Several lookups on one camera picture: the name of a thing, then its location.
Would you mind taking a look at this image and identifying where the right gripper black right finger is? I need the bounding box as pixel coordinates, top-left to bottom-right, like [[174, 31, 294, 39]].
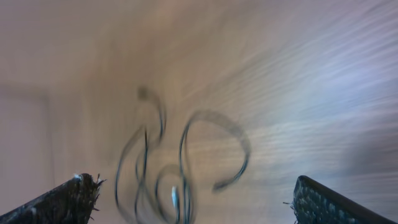
[[290, 175, 397, 224]]

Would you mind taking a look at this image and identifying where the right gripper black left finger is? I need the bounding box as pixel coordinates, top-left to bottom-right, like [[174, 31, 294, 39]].
[[1, 173, 104, 224]]

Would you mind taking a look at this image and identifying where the black usb cable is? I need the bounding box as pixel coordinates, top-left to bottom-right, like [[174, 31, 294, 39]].
[[114, 86, 252, 224]]

